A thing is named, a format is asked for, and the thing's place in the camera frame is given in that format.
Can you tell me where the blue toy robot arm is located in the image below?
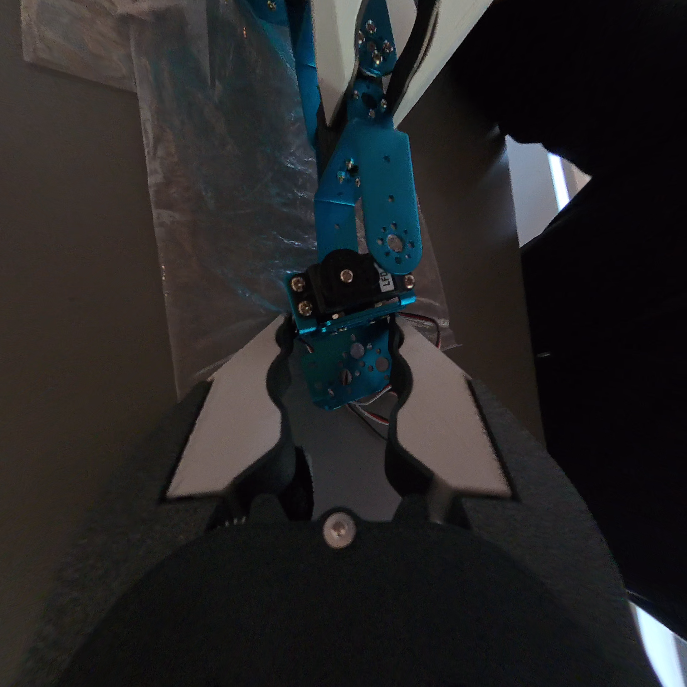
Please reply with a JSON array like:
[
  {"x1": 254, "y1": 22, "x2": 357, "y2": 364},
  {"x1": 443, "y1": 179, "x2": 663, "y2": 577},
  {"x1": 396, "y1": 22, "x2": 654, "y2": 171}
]
[{"x1": 236, "y1": 0, "x2": 425, "y2": 280}]

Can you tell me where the large clear plastic bag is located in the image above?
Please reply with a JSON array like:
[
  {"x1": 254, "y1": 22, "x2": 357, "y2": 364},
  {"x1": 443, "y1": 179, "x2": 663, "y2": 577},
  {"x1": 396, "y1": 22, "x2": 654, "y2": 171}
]
[{"x1": 130, "y1": 0, "x2": 463, "y2": 400}]

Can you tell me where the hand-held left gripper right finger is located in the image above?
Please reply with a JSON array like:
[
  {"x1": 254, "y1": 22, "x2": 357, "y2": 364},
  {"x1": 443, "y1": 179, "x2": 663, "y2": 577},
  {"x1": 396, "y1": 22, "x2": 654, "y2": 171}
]
[{"x1": 384, "y1": 316, "x2": 513, "y2": 524}]

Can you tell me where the grey desk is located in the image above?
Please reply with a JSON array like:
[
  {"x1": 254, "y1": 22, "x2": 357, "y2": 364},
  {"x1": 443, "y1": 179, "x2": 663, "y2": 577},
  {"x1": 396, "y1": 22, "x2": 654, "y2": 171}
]
[{"x1": 0, "y1": 0, "x2": 537, "y2": 687}]

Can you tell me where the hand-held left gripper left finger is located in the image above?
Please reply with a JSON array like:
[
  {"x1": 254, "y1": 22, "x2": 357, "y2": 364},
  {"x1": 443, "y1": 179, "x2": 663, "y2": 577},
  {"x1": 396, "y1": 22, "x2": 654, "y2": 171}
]
[{"x1": 161, "y1": 314, "x2": 313, "y2": 502}]

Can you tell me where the blue servo bracket assembly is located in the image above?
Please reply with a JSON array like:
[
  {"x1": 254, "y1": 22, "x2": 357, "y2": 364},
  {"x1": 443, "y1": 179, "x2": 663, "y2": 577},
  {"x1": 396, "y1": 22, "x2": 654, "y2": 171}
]
[{"x1": 286, "y1": 248, "x2": 418, "y2": 414}]

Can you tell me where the servo cable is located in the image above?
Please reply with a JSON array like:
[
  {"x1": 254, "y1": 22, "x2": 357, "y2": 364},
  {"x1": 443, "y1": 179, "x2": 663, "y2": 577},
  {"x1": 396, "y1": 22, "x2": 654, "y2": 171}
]
[{"x1": 345, "y1": 313, "x2": 450, "y2": 428}]

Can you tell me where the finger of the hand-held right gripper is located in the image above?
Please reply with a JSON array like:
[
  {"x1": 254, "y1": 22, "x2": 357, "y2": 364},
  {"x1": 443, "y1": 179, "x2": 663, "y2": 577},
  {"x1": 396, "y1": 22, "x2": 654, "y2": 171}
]
[
  {"x1": 311, "y1": 0, "x2": 372, "y2": 125},
  {"x1": 384, "y1": 0, "x2": 489, "y2": 131}
]

